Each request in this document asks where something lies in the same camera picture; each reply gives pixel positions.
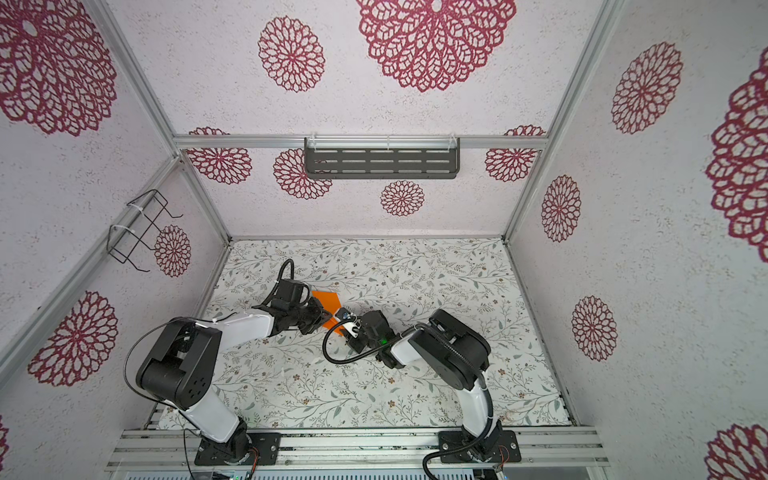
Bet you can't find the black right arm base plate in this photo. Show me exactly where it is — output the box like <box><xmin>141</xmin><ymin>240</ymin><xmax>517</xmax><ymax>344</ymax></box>
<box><xmin>438</xmin><ymin>427</ymin><xmax>522</xmax><ymax>464</ymax></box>

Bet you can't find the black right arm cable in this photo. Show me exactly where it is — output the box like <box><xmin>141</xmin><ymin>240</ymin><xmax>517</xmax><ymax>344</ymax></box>
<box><xmin>321</xmin><ymin>316</ymin><xmax>496</xmax><ymax>480</ymax></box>

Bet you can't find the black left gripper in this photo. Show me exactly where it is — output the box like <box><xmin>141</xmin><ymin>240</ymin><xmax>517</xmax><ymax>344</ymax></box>
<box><xmin>290</xmin><ymin>296</ymin><xmax>333</xmax><ymax>335</ymax></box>

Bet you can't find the grey slotted wall shelf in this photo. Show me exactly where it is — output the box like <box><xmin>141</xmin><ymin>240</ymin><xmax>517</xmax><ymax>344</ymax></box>
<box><xmin>303</xmin><ymin>137</ymin><xmax>461</xmax><ymax>180</ymax></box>

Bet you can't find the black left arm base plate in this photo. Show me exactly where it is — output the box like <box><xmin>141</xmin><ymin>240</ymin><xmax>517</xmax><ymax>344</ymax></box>
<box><xmin>193</xmin><ymin>431</ymin><xmax>282</xmax><ymax>466</ymax></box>

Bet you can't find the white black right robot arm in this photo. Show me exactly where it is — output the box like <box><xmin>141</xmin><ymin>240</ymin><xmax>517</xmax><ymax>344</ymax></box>
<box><xmin>339</xmin><ymin>309</ymin><xmax>496</xmax><ymax>441</ymax></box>

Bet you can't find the black wire wall basket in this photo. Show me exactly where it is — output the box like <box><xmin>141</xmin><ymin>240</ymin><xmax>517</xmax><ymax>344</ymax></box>
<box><xmin>105</xmin><ymin>189</ymin><xmax>183</xmax><ymax>273</ymax></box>

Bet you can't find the orange square paper sheet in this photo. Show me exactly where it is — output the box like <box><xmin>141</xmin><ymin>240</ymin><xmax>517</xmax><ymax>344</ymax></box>
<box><xmin>311</xmin><ymin>290</ymin><xmax>342</xmax><ymax>330</ymax></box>

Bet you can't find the aluminium front rail frame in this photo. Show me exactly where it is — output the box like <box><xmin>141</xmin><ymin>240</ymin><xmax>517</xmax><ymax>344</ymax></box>
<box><xmin>104</xmin><ymin>427</ymin><xmax>610</xmax><ymax>473</ymax></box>

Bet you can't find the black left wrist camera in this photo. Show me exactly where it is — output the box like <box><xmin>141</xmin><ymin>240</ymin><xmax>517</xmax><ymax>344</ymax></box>
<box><xmin>263</xmin><ymin>259</ymin><xmax>311</xmax><ymax>311</ymax></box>

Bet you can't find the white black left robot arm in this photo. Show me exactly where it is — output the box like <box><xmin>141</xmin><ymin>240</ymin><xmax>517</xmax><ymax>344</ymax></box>
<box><xmin>136</xmin><ymin>298</ymin><xmax>330</xmax><ymax>444</ymax></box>

